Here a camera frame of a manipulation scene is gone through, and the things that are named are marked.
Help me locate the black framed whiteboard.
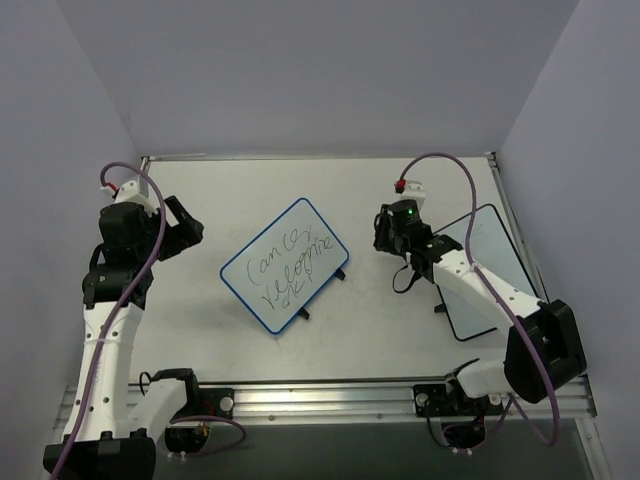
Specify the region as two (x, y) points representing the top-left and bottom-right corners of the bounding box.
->
(438, 204), (539, 342)

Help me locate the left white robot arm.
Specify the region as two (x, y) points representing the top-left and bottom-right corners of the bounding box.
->
(43, 196), (204, 479)

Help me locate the blue framed whiteboard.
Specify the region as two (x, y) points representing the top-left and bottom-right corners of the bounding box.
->
(220, 197), (350, 335)

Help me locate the aluminium mounting rail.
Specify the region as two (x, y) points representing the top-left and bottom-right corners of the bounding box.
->
(52, 379), (601, 480)

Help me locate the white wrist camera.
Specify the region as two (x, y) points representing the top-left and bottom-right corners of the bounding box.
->
(100, 177), (155, 212)
(394, 179), (426, 211)

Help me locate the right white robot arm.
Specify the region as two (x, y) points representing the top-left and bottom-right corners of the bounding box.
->
(373, 199), (587, 413)

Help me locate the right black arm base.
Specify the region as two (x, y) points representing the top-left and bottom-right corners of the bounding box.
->
(412, 373), (506, 455)

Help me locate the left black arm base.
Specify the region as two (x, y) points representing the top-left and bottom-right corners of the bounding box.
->
(138, 368), (235, 454)

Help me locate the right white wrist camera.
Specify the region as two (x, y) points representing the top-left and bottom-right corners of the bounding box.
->
(394, 179), (426, 211)

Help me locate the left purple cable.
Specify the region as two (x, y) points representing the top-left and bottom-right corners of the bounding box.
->
(49, 162), (247, 476)

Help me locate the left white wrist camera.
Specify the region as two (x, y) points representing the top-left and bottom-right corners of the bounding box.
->
(100, 177), (155, 212)

